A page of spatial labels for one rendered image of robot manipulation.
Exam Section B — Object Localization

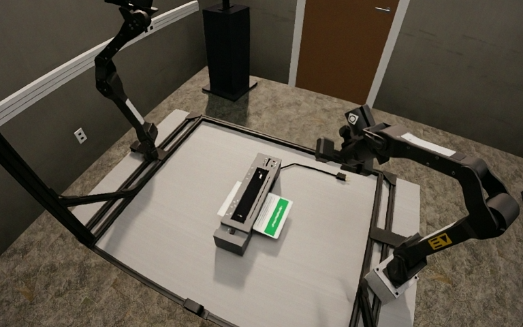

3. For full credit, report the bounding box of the white printed sheet with green banner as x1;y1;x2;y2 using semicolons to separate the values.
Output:
217;181;293;239

